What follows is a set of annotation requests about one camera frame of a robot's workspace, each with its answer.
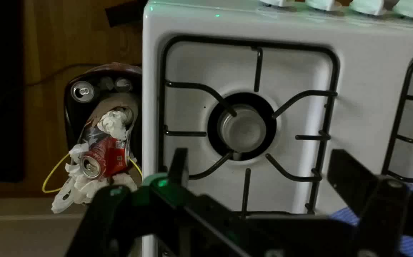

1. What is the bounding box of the silver drink can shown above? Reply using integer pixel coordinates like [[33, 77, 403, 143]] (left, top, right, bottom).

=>
[[69, 78, 97, 104]]

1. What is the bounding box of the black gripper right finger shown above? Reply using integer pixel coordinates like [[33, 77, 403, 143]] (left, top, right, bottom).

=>
[[327, 148, 412, 257]]

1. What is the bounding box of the white gas stove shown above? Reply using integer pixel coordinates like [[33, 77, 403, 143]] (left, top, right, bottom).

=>
[[140, 0, 413, 257]]

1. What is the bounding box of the yellow cord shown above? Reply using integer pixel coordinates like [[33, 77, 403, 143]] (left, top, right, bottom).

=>
[[40, 151, 146, 195]]

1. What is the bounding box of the red soda can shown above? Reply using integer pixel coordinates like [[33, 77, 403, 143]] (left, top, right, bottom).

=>
[[79, 134, 131, 181]]

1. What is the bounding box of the round gas burner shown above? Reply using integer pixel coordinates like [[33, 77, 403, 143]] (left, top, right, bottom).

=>
[[207, 91, 279, 161]]

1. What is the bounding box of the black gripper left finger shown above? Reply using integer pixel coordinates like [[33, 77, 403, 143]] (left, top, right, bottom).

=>
[[64, 147, 246, 257]]

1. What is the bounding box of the white stove knob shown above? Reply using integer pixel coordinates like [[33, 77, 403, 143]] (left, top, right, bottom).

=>
[[304, 0, 346, 13], [393, 0, 413, 20], [347, 0, 386, 17]]

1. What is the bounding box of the long black burner grate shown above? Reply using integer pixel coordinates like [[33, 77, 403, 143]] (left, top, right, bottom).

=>
[[157, 33, 342, 215], [382, 53, 413, 184]]

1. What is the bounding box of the small crumpled white paper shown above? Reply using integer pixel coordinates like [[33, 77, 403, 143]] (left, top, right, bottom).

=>
[[96, 107, 136, 141]]

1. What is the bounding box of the blue cloth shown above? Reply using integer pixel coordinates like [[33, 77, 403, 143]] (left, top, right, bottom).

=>
[[330, 183, 413, 257]]

